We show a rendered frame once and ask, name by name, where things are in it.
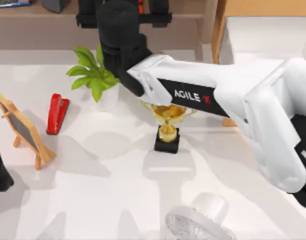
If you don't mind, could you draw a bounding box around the wooden and white cabinet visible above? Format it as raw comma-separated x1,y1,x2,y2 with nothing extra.
210,0,306,128

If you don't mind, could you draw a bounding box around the dark grey box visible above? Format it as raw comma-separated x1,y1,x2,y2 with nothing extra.
40,0,66,14

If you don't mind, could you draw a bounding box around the wooden framed blackboard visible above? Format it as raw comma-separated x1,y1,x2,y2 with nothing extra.
0,89,58,172

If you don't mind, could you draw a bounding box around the green plant in white pot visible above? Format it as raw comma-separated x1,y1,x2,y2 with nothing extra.
65,44,122,112

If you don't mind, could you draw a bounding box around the gold trophy on black base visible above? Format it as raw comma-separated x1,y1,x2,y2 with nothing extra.
138,99,198,154

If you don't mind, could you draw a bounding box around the red stapler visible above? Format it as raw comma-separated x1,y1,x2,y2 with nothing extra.
45,93,71,136

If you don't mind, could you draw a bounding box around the blue object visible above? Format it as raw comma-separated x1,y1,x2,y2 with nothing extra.
0,0,36,8

